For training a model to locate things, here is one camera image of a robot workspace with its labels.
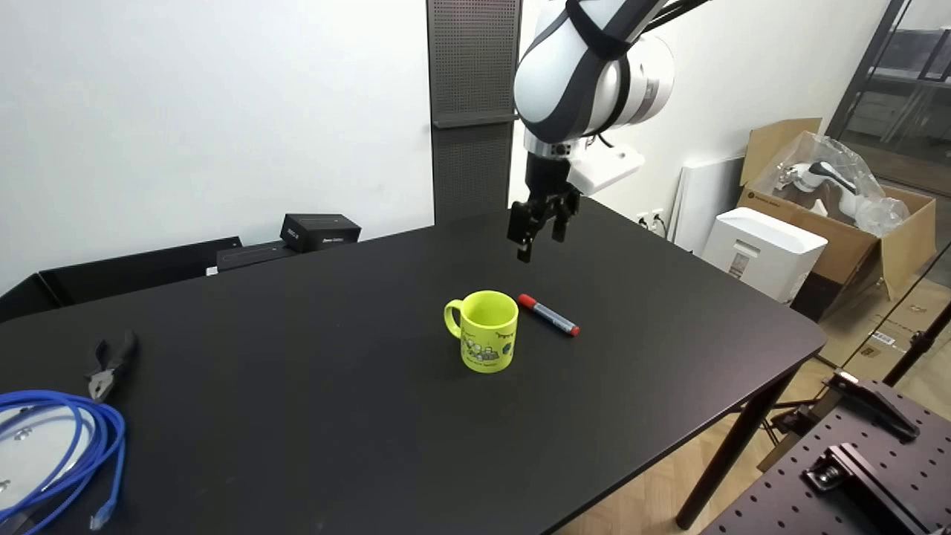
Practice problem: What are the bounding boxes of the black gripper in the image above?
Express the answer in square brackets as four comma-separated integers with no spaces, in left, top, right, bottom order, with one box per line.
[504,147,582,266]

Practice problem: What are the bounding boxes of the marker with red cap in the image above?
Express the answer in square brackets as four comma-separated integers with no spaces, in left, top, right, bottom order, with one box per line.
[513,291,586,343]

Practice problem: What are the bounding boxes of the white device behind arm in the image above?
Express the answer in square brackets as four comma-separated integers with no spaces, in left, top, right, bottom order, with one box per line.
[567,135,648,196]

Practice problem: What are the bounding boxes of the yellow printed mug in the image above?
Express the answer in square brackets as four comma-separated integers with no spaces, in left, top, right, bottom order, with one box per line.
[439,290,524,379]

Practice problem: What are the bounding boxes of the dark perforated pillar panel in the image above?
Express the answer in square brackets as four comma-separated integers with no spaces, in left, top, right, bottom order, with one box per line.
[424,0,527,226]

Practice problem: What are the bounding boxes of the white flat panel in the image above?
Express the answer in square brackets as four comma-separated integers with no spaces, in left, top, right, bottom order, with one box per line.
[669,153,749,257]

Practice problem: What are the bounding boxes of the white box appliance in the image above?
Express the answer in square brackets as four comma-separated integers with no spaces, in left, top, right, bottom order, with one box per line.
[697,207,831,306]

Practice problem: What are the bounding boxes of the small black box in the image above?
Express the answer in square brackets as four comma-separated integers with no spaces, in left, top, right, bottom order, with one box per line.
[278,211,363,253]

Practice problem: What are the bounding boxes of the black table leg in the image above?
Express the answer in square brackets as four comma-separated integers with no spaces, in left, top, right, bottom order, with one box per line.
[675,367,795,531]

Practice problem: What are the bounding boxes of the clear plastic wrap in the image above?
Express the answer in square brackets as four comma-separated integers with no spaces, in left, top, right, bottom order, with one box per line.
[773,132,911,239]

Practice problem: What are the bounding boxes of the open cardboard box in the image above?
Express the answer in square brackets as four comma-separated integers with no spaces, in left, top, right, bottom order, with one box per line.
[738,116,938,305]

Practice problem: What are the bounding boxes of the flat cardboard sheet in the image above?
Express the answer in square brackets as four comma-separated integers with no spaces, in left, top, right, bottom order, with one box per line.
[815,278,951,386]

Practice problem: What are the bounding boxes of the black perforated breadboard table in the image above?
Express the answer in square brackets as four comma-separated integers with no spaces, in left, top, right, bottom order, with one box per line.
[697,379,951,535]

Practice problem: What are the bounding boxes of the dark framed glass door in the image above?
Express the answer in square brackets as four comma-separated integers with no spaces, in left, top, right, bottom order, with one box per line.
[824,0,951,196]

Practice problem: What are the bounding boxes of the black aluminium extrusion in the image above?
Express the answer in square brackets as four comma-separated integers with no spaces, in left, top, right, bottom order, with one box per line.
[798,440,929,526]

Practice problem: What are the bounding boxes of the long flat black case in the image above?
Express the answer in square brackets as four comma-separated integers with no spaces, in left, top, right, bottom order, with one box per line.
[0,235,247,322]

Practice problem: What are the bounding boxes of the white wall outlet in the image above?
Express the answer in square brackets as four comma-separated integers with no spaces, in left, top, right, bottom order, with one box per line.
[636,207,669,239]

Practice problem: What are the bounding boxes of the black metal bracket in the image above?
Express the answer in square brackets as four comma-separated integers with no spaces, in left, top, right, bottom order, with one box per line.
[828,370,920,447]

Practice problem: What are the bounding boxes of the black handled pliers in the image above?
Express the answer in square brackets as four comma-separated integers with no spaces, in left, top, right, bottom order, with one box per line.
[85,334,143,404]

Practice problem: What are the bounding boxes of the coiled blue cable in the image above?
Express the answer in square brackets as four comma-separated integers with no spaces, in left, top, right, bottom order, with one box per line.
[0,386,130,535]

